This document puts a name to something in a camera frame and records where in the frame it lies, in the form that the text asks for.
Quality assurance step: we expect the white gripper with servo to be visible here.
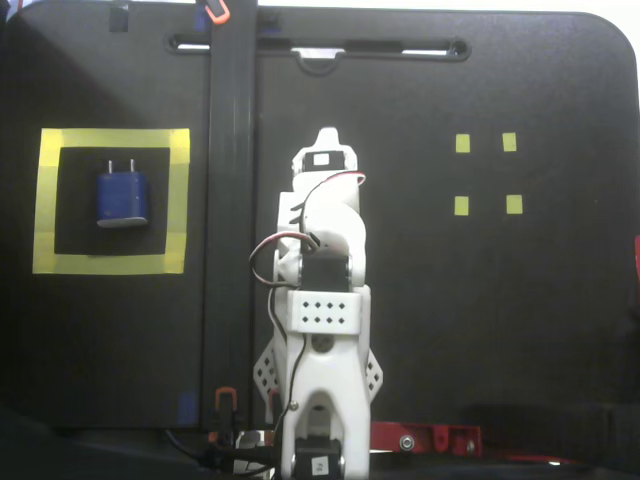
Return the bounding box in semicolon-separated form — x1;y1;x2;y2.
290;127;361;194

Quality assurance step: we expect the blue white charger block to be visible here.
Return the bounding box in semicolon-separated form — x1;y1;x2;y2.
94;157;153;230

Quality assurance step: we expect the orange black spring clamp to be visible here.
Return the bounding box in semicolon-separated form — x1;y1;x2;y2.
196;0;231;26

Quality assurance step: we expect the yellow tape square outline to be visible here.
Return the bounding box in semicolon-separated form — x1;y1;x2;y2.
32;127;192;276

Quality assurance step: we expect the red black white servo cable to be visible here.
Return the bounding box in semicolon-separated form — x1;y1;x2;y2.
301;171;368;235
267;287;307;436
247;230;321;291

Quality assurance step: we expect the black table carry handle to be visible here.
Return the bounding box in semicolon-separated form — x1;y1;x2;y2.
163;30;473;77

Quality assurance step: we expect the red metal angle bracket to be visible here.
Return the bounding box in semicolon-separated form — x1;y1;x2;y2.
369;420;482;457

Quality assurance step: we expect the black power cable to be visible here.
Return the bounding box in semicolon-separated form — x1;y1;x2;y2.
164;428;281;474

